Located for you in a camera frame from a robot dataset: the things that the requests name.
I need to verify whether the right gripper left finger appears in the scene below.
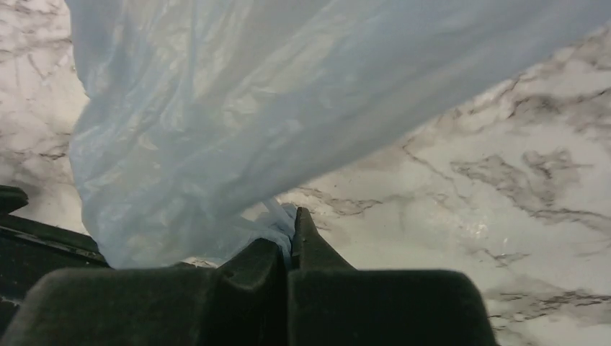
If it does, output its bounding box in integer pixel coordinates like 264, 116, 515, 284
1, 239, 287, 345

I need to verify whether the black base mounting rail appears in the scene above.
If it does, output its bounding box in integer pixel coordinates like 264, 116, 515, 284
1, 185, 108, 332

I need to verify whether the blue plastic trash bag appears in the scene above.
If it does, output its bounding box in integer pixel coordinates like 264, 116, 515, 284
67, 1, 610, 269

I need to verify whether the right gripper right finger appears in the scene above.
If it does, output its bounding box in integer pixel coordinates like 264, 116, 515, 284
287, 208, 497, 345

